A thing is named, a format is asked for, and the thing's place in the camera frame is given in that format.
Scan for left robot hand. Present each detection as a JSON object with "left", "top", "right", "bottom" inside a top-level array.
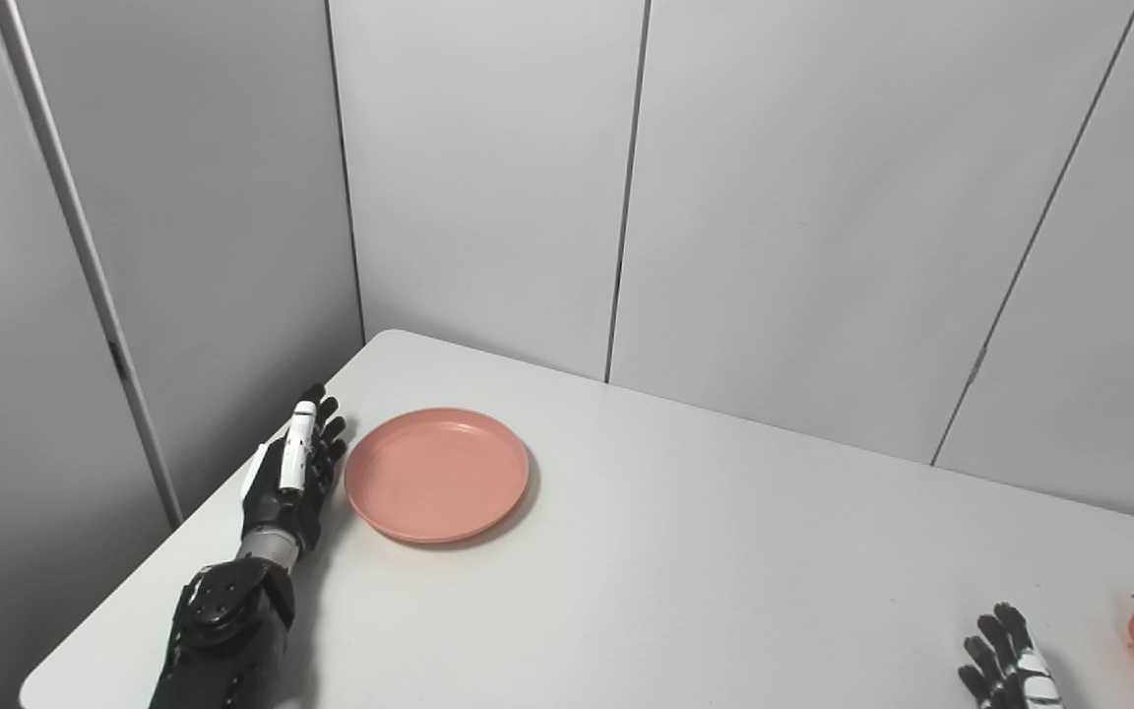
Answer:
[{"left": 237, "top": 383, "right": 348, "bottom": 562}]

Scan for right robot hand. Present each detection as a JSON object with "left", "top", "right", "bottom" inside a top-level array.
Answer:
[{"left": 958, "top": 603, "right": 1065, "bottom": 709}]

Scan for pink plate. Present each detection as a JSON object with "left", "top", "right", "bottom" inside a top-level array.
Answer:
[{"left": 344, "top": 408, "right": 532, "bottom": 546}]

